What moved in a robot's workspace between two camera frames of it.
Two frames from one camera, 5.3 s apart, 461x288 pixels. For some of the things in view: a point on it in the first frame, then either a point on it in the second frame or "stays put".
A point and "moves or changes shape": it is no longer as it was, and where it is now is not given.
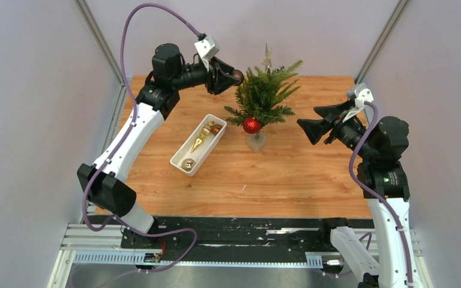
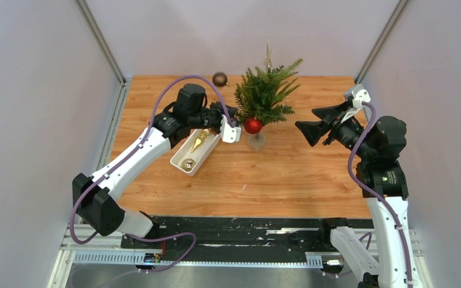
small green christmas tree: x=258 y=101 stays put
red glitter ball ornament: x=251 y=125 stays put
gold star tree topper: x=267 y=63 stays put
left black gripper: x=221 y=81 -> x=218 y=105
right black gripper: x=314 y=128 stays put
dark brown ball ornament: x=239 y=74 moves or changes shape
